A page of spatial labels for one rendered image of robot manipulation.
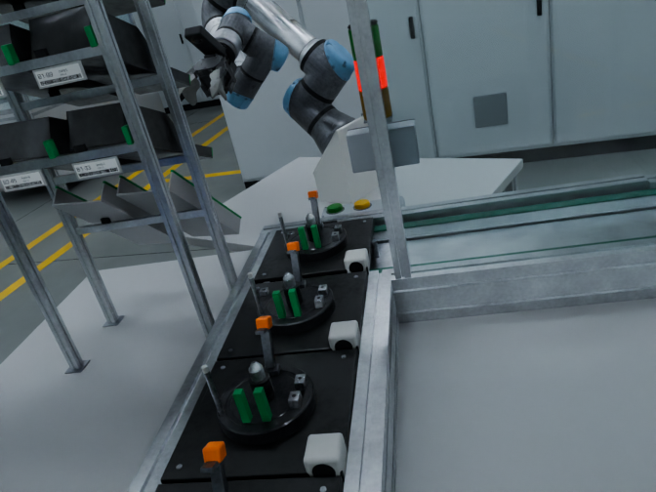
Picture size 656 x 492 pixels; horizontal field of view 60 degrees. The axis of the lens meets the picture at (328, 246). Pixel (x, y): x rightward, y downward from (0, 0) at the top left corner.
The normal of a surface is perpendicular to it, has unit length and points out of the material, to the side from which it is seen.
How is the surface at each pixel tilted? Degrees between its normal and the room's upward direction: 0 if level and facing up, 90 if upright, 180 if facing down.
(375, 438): 0
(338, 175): 90
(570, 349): 0
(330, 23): 90
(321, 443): 0
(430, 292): 90
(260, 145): 90
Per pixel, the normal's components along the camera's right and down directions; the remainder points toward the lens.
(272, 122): -0.24, 0.47
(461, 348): -0.20, -0.88
